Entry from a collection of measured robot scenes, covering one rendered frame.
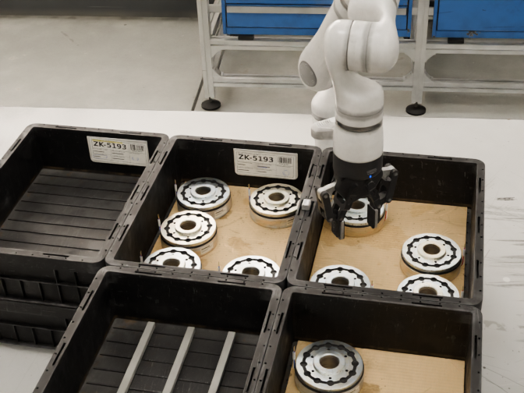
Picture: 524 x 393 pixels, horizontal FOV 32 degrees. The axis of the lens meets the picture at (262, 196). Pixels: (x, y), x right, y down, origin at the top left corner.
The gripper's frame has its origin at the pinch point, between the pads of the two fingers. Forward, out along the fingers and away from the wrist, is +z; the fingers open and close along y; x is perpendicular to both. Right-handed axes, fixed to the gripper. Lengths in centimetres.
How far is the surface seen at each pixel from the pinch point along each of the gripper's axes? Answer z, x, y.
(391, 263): 14.7, 3.6, 9.6
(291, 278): 4.6, -2.2, -12.8
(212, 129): 28, 80, 7
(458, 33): 64, 154, 136
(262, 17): 58, 193, 73
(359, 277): 11.8, 0.0, 0.9
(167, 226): 11.7, 28.5, -22.6
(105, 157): 11, 54, -26
